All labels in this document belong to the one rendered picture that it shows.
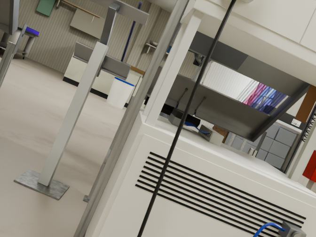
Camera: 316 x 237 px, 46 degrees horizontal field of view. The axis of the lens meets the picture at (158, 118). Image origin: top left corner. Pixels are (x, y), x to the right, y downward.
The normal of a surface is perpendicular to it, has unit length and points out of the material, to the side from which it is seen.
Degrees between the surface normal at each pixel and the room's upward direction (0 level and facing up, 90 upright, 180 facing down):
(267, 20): 90
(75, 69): 90
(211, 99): 137
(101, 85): 90
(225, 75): 90
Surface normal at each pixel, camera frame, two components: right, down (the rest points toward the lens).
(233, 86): 0.17, 0.15
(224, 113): -0.25, 0.74
